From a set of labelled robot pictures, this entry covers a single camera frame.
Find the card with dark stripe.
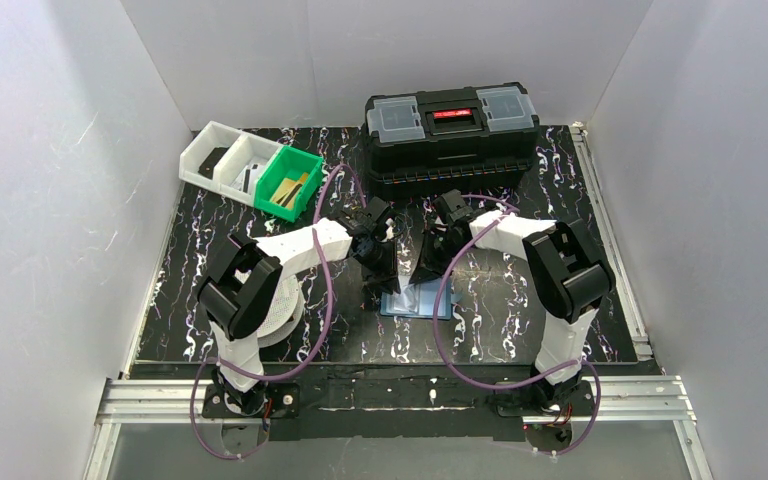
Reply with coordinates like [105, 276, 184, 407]
[390, 285, 421, 314]

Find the gold credit card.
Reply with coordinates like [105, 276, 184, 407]
[270, 172, 309, 209]

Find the white printed card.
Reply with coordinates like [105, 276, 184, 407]
[246, 161, 268, 177]

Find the white credit card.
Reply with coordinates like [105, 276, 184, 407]
[232, 167, 252, 192]

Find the black credit card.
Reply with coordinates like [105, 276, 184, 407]
[198, 147, 229, 179]

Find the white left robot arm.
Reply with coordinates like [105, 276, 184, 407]
[197, 197, 400, 395]

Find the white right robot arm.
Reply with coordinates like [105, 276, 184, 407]
[410, 190, 616, 396]

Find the green plastic bin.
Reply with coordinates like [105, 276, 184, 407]
[254, 146, 324, 222]

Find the black toolbox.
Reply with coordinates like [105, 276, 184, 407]
[361, 82, 541, 201]

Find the white bin middle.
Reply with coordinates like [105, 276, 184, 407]
[214, 132, 283, 207]

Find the white bin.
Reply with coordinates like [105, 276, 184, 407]
[214, 132, 283, 207]
[178, 121, 243, 193]

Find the white bin far left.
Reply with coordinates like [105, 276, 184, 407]
[178, 121, 243, 193]

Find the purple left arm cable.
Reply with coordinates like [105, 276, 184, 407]
[188, 162, 369, 462]

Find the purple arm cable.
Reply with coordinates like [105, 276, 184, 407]
[431, 195, 603, 458]
[188, 162, 369, 462]

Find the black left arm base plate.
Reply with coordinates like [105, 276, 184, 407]
[200, 383, 300, 419]

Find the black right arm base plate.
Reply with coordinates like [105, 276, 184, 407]
[489, 375, 596, 425]

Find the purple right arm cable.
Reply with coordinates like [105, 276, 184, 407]
[431, 195, 603, 458]

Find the aluminium rail frame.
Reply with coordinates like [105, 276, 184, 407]
[85, 126, 711, 479]

